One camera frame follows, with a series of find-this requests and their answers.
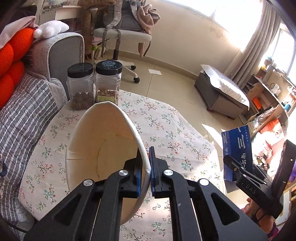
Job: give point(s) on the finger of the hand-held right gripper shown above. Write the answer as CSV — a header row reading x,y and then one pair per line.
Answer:
x,y
285,169
240,169

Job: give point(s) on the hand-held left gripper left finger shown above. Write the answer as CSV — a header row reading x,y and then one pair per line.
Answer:
x,y
138,183

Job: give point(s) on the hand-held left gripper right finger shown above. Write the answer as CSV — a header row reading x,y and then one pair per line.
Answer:
x,y
152,162

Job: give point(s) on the blue cardboard box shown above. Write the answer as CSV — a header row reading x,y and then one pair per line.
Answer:
x,y
240,148

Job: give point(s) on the red instant noodle paper bowl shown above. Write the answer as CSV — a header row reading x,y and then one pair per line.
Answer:
x,y
104,143

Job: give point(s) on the person's right hand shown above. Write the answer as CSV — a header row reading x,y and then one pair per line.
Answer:
x,y
256,215

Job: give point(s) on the orange box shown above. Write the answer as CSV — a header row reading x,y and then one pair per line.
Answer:
x,y
257,103

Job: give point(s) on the grey storage ottoman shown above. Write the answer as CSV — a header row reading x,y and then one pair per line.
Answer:
x,y
219,102

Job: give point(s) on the wooden shelf unit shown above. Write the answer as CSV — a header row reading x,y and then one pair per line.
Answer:
x,y
270,97

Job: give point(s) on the white patterned cover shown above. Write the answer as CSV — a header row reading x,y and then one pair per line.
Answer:
x,y
226,85

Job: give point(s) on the white paper sheet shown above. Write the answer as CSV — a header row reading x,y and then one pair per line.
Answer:
x,y
155,72

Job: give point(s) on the plastic jar with green label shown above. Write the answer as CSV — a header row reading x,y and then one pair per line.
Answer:
x,y
108,83

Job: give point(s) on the plastic jar with brown contents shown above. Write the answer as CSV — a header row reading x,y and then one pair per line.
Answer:
x,y
79,88

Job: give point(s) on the small side window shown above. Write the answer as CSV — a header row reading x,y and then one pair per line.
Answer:
x,y
282,51

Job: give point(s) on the beige curtain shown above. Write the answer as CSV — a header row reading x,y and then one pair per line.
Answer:
x,y
254,46

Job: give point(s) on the green carton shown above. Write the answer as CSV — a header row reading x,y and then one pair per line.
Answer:
x,y
96,51

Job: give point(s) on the grey office chair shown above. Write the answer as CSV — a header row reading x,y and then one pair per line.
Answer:
x,y
122,34

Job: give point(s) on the grey striped quilt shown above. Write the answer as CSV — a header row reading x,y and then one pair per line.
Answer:
x,y
23,115

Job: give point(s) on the grey sofa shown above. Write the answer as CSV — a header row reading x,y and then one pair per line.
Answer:
x,y
67,48

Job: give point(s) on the pink blanket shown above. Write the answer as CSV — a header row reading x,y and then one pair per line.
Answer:
x,y
148,18

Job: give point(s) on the grey backpack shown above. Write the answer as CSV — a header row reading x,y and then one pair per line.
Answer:
x,y
120,16

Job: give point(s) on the taupe ribbed sofa cover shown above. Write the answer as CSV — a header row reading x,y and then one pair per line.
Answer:
x,y
41,60

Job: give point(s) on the large window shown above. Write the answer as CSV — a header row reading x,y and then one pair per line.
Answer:
x,y
231,9

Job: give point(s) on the white plush toy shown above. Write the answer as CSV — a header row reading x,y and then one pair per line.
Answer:
x,y
50,29

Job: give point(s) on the pink and white desk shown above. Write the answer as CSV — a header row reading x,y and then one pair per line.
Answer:
x,y
64,14

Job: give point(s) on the red bubble cushion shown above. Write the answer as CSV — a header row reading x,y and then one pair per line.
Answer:
x,y
13,53

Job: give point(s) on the pink cloth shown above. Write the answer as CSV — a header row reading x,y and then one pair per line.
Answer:
x,y
16,27

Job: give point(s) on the dark cloth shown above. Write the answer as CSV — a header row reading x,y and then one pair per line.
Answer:
x,y
25,11

